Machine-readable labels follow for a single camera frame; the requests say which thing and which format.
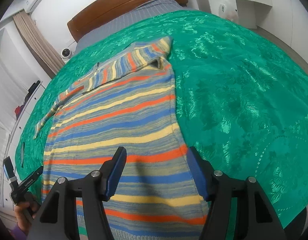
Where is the striped knit sweater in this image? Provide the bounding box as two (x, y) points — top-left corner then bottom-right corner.
(36, 36), (208, 239)

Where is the person's left hand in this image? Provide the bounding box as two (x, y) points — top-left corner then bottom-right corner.
(14, 200), (40, 236)

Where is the white low cabinet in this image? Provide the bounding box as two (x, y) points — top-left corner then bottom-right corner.
(0, 81), (45, 212)

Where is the black smartphone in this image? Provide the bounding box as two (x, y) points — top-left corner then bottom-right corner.
(20, 142), (25, 168)

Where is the green bed cover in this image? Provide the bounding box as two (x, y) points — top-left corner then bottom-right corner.
(15, 10), (308, 226)

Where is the red item on cabinet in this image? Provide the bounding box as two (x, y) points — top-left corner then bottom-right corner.
(14, 105), (25, 120)

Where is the black item on cabinet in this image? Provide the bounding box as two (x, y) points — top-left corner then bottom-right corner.
(24, 80), (40, 102)

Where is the beige curtain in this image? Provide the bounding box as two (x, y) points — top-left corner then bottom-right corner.
(13, 10), (64, 79)

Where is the white plastic bag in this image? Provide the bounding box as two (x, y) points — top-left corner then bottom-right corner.
(218, 0), (239, 24)

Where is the grey checked bed sheet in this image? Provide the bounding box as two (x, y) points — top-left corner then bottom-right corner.
(74, 0), (194, 55)

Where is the white desk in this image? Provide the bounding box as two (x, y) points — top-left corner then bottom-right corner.
(196, 0), (272, 29)

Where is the white wardrobe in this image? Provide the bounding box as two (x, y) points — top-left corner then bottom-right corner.
(255, 0), (308, 64)

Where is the wooden headboard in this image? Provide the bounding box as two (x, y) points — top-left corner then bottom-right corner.
(67, 0), (188, 42)

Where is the white round security camera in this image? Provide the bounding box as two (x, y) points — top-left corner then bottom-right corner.
(61, 48), (72, 61)

